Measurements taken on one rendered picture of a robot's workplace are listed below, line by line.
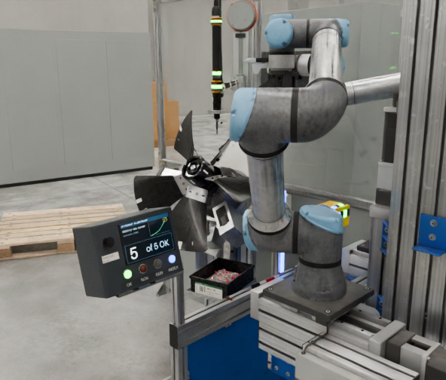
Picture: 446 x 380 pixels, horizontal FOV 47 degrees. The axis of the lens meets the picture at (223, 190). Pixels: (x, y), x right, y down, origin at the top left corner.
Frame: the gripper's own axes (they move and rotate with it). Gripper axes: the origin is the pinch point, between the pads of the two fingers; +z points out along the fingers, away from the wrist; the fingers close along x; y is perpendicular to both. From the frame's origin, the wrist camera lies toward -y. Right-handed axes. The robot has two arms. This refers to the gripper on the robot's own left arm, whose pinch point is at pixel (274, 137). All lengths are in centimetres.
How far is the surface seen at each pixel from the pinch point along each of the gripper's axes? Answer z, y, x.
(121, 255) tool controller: 26, -9, -51
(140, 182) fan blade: 31, -88, 13
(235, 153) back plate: 21, -70, 57
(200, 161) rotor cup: 19, -58, 23
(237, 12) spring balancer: -46, -91, 80
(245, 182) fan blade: 23.8, -34.3, 24.5
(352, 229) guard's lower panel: 59, -27, 95
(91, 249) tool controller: 24, -12, -58
